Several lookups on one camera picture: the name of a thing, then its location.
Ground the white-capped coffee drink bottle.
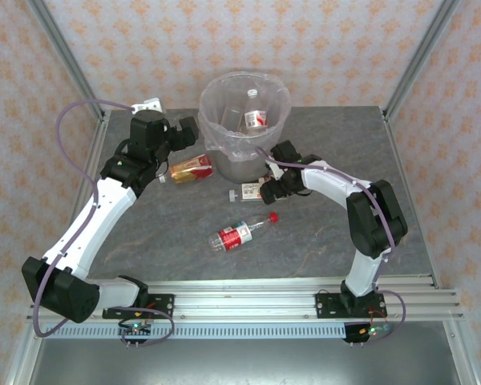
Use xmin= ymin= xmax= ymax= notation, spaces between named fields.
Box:
xmin=228 ymin=180 xmax=265 ymax=204

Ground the gold and red bottle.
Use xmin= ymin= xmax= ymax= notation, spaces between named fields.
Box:
xmin=159 ymin=154 xmax=214 ymax=185

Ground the clear bottle white cap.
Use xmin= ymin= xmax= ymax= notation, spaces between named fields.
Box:
xmin=243 ymin=88 xmax=269 ymax=129

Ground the clear bottle red cap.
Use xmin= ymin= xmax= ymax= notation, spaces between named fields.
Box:
xmin=208 ymin=212 xmax=280 ymax=253

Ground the grey metal panel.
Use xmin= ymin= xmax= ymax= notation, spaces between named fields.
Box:
xmin=27 ymin=338 xmax=472 ymax=385

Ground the grey wire mesh bin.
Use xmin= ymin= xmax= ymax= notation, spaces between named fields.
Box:
xmin=199 ymin=71 xmax=293 ymax=180

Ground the aluminium table side rail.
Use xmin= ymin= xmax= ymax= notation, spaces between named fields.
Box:
xmin=382 ymin=107 xmax=481 ymax=385
xmin=3 ymin=110 xmax=111 ymax=385

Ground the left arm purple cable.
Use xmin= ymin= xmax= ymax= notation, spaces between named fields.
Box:
xmin=31 ymin=99 xmax=176 ymax=348

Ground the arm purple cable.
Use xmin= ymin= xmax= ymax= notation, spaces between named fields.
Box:
xmin=31 ymin=99 xmax=176 ymax=348
xmin=256 ymin=147 xmax=406 ymax=345

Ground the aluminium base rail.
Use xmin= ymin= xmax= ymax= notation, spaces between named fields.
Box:
xmin=26 ymin=274 xmax=464 ymax=322

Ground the aluminium frame post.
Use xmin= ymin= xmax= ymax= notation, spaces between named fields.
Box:
xmin=25 ymin=0 xmax=107 ymax=124
xmin=382 ymin=0 xmax=464 ymax=121

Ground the slotted grey cable duct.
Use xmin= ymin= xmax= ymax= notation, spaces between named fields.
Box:
xmin=34 ymin=322 xmax=348 ymax=340

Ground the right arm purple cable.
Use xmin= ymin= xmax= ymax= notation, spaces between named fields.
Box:
xmin=256 ymin=147 xmax=406 ymax=345

